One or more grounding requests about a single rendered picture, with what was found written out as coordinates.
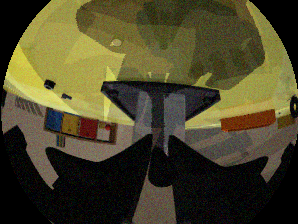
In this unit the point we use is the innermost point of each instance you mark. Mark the orange shallow tray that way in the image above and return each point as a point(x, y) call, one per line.
point(249, 121)

